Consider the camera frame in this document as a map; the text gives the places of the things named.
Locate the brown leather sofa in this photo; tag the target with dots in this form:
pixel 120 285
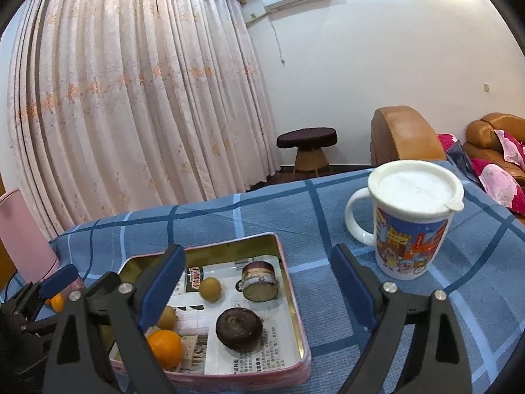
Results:
pixel 482 131

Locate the printed paper liner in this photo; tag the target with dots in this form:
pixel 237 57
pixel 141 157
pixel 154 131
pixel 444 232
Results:
pixel 246 361

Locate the orange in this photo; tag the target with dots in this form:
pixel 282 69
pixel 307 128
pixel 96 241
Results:
pixel 166 347
pixel 57 303

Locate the pink floral cushion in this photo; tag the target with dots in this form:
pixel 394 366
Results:
pixel 510 147
pixel 447 141

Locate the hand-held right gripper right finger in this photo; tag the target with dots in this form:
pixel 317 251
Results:
pixel 352 291

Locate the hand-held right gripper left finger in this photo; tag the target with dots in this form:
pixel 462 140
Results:
pixel 162 291

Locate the dark blue cloth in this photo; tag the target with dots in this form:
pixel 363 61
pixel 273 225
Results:
pixel 459 158

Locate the blue plaid blanket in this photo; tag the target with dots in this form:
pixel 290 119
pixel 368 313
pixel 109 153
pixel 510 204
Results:
pixel 287 213

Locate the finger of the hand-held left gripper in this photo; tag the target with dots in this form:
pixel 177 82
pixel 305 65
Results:
pixel 104 284
pixel 61 280

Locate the small round jar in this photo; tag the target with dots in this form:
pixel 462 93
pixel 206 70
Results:
pixel 259 281

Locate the dark round wicker stool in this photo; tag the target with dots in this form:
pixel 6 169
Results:
pixel 306 137

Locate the dark brown round fruit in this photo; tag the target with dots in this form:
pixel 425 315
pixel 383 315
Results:
pixel 239 328

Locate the pink floral curtain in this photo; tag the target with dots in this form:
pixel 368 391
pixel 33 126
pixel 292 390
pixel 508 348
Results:
pixel 123 90

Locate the small yellow-green fruit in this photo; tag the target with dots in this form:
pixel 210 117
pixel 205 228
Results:
pixel 168 317
pixel 211 289

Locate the white cartoon print mug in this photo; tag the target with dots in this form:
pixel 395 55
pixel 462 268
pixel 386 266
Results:
pixel 410 246

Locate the pink metal tin box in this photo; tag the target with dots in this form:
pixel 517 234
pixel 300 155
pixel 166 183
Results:
pixel 295 336

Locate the pink plastic bin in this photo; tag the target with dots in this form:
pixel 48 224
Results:
pixel 24 234

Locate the white plastic mug lid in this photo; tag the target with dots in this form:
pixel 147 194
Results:
pixel 414 184

